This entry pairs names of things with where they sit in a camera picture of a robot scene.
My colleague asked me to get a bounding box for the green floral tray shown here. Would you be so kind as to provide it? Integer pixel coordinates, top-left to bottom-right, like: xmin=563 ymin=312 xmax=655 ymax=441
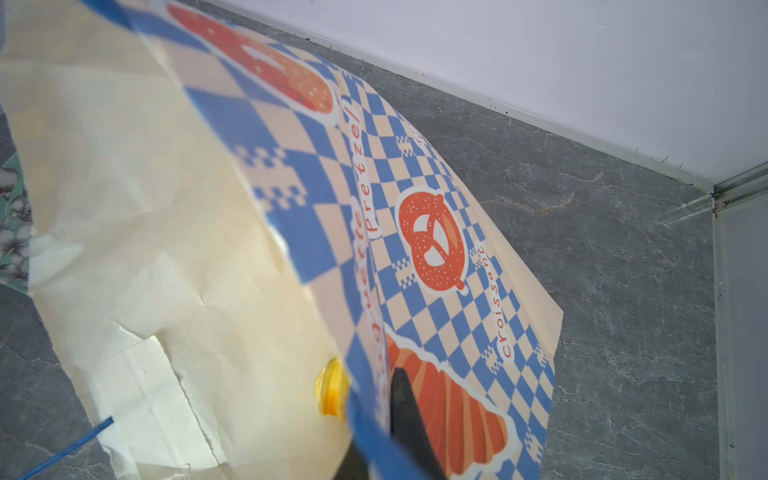
xmin=1 ymin=152 xmax=33 ymax=294

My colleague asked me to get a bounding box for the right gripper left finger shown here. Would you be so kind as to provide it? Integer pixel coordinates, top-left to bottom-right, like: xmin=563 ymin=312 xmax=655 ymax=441
xmin=333 ymin=442 xmax=370 ymax=480

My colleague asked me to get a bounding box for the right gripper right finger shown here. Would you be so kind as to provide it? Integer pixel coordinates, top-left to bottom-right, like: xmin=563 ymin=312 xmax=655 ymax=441
xmin=391 ymin=368 xmax=446 ymax=480

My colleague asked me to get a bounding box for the checkered paper bag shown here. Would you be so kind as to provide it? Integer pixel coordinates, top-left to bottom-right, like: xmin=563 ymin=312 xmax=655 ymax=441
xmin=1 ymin=1 xmax=563 ymax=479

